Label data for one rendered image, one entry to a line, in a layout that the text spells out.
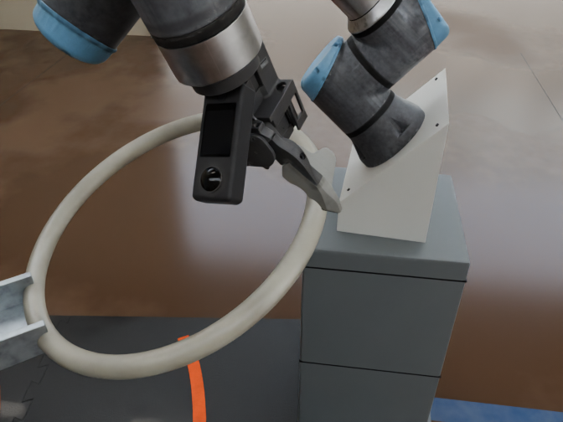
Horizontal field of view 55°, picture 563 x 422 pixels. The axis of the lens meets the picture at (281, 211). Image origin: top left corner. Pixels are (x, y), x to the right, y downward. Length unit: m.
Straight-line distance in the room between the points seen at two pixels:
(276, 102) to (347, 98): 0.71
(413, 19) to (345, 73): 0.18
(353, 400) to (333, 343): 0.26
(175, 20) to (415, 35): 0.82
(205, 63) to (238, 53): 0.03
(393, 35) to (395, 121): 0.20
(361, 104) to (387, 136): 0.09
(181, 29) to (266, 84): 0.13
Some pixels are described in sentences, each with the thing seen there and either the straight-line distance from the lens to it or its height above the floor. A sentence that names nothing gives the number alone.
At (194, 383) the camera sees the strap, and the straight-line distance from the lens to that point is 2.11.
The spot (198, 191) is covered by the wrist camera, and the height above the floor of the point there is 1.41.
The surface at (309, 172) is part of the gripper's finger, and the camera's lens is 0.56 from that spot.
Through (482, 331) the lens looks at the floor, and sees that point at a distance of 2.42.
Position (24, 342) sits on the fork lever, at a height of 1.13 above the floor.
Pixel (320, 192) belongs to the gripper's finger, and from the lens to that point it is 0.58.
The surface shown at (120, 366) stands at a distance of 0.70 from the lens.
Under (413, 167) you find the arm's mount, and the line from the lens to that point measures 1.27.
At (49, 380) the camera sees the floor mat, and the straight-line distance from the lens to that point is 2.27.
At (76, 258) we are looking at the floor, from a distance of 2.78.
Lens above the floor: 1.70
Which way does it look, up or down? 36 degrees down
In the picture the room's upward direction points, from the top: straight up
